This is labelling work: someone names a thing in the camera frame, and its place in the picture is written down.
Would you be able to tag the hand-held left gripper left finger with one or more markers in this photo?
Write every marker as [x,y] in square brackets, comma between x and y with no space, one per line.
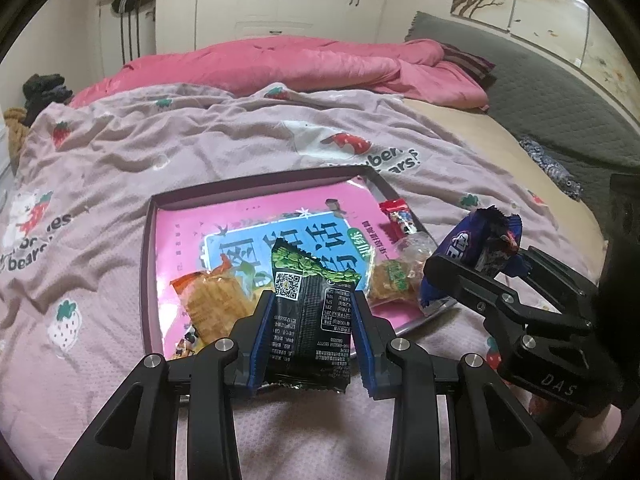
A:
[260,345]

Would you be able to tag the white wardrobe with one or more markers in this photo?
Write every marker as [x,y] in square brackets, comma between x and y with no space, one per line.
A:
[275,0]

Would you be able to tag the beige bed sheet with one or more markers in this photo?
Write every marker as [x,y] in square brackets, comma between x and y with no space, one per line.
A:
[490,150]

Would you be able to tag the orange rice cracker packet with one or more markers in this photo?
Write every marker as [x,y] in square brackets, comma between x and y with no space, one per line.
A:
[210,300]

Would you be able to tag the pink and blue book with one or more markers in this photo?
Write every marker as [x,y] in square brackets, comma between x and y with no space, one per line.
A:
[190,230]

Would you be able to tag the grey quilted blanket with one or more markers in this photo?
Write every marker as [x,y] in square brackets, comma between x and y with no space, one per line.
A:
[550,90]

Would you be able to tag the red snack packet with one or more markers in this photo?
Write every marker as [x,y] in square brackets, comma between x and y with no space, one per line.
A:
[397,215]

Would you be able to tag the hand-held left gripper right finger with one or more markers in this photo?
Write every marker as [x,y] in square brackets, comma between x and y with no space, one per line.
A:
[362,345]

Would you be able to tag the shallow dark cardboard box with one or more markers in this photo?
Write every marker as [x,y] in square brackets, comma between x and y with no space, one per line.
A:
[149,270]

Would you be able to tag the black clothing pile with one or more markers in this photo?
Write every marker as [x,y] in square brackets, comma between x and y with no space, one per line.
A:
[47,90]

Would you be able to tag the dark striped pillow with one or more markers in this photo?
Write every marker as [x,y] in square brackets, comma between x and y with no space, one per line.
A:
[470,65]

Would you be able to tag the brown knitted cloth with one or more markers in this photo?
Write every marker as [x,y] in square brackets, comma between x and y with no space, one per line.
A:
[15,135]

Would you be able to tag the black and green seed packet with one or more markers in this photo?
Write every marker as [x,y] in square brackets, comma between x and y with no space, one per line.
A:
[305,330]

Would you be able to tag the blue patterned cloth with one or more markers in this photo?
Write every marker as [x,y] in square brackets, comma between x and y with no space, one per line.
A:
[552,170]

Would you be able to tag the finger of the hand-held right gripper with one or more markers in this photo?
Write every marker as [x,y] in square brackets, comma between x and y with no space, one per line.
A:
[560,280]
[460,280]

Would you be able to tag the yellow cartoon snack stick packet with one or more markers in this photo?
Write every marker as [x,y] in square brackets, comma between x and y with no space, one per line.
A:
[185,347]

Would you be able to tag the blue cookie packet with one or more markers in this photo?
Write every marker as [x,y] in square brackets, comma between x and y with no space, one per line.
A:
[460,242]

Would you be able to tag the brown crispy snack packet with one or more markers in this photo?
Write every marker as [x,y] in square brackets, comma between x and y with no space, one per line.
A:
[392,282]

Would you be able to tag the pink quilt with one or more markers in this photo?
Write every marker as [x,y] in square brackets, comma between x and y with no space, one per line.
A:
[300,65]

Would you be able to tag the black coat stand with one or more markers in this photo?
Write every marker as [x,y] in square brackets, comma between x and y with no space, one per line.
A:
[130,15]

